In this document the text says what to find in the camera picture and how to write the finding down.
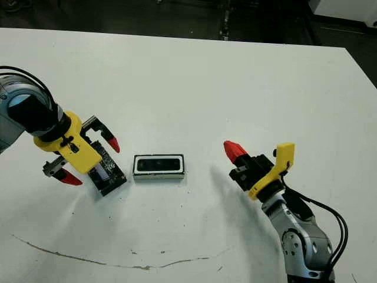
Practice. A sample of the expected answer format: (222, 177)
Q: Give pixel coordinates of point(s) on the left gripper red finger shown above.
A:
(70, 178)
(113, 144)

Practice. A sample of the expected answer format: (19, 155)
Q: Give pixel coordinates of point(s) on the black camera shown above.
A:
(159, 165)

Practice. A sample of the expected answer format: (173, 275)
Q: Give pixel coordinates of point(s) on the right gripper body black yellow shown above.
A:
(259, 174)

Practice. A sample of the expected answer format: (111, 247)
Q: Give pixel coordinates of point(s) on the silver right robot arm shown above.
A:
(306, 247)

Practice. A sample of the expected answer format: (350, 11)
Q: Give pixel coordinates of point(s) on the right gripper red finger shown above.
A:
(234, 150)

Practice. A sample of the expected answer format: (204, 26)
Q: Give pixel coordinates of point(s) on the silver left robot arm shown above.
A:
(29, 115)

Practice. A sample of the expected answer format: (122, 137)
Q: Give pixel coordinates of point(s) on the white cabinet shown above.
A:
(347, 11)

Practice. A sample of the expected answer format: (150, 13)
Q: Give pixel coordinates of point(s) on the black box lid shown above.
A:
(113, 179)

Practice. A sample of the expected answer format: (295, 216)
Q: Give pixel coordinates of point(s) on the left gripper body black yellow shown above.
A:
(76, 147)

